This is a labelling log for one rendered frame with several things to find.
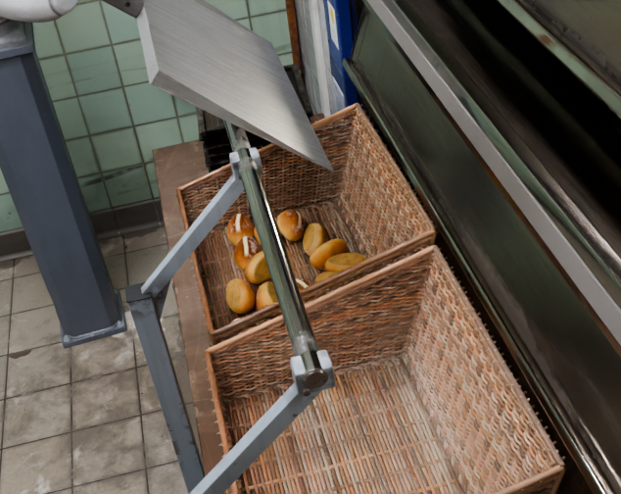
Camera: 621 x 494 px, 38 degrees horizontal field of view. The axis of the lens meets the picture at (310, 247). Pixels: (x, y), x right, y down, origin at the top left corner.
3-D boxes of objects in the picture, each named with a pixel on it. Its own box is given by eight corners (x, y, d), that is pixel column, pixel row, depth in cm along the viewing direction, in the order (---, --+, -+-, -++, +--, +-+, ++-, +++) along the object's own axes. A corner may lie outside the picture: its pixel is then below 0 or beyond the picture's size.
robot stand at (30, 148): (59, 309, 302) (-47, 31, 241) (119, 292, 306) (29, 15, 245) (64, 349, 286) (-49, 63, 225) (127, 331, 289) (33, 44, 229)
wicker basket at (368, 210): (368, 193, 233) (360, 98, 216) (446, 334, 189) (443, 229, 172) (184, 236, 227) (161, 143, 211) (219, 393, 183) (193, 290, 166)
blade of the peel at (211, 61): (149, 84, 140) (158, 70, 139) (124, -36, 183) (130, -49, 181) (333, 172, 158) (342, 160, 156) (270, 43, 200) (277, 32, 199)
